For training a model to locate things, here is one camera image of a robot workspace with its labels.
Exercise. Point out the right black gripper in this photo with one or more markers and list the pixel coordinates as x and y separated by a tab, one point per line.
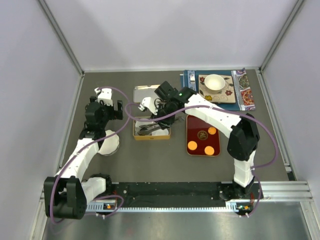
165	121

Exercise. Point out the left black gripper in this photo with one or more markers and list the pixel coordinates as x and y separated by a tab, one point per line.
115	114

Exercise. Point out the metal tongs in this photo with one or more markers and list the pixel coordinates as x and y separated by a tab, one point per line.
147	128

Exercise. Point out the orange cookie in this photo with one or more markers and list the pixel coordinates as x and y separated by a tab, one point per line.
212	130
192	145
209	150

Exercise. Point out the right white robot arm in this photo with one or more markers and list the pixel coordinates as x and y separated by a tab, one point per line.
241	131

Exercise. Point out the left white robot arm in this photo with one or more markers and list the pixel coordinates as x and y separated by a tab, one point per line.
66	196

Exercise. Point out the white paper cup front-right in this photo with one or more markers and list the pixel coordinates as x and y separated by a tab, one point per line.
160	132

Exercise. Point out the silver tin lid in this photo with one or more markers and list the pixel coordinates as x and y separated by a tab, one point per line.
143	91

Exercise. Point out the white scalloped dish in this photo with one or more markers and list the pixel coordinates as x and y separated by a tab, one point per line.
109	145

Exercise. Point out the blue cloth napkin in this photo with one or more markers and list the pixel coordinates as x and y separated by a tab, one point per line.
185	82

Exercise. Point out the gold cookie tin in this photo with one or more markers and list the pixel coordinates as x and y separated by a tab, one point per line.
148	137

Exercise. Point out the silver fork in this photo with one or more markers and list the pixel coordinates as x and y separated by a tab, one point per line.
192	82

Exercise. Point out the red lacquer tray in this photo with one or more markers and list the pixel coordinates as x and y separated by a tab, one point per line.
197	130

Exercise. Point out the white bowl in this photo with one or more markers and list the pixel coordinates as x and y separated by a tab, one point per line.
214	82

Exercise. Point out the floral square plate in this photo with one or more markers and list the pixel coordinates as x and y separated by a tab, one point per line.
226	95

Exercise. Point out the patterned colourful cloth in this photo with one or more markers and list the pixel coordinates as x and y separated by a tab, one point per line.
243	91

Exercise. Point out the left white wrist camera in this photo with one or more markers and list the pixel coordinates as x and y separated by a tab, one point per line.
104	95

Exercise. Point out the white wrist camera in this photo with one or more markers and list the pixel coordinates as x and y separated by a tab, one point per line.
148	103
104	95

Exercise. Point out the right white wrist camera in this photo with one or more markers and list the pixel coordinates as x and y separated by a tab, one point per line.
148	103

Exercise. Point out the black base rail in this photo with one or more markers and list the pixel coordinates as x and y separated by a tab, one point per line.
171	194

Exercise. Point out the right aluminium frame post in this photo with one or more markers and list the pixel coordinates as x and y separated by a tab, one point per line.
299	4

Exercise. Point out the aluminium frame post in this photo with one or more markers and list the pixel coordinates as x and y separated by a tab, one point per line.
60	35
299	4

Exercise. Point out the left aluminium frame post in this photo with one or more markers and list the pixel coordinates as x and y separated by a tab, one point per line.
60	35

